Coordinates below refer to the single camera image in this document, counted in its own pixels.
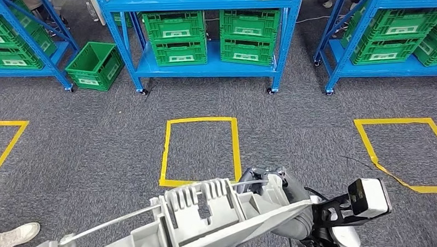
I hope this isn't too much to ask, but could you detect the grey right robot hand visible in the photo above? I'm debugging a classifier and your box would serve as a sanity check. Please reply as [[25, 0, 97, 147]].
[[236, 165, 313, 207]]

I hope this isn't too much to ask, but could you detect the silver wheel hubcap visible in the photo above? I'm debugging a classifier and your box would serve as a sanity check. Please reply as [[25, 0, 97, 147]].
[[6, 173, 314, 247]]

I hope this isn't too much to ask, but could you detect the blue metal shelf rack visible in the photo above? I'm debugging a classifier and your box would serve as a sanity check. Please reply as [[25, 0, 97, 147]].
[[311, 0, 437, 97], [0, 0, 82, 96], [95, 0, 309, 102]]

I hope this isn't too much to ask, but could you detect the yellow floor tape square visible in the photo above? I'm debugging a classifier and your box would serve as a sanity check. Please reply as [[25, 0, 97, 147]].
[[353, 116, 437, 198], [156, 116, 243, 188], [0, 119, 32, 186]]

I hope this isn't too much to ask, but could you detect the clear plastic bottle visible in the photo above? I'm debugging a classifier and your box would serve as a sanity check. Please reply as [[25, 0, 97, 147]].
[[86, 1, 100, 23]]

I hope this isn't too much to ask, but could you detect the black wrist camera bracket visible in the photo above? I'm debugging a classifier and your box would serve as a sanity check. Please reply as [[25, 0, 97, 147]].
[[310, 194, 357, 229]]

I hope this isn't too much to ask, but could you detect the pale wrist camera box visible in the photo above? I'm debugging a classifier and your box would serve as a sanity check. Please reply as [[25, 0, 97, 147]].
[[347, 177, 393, 220]]

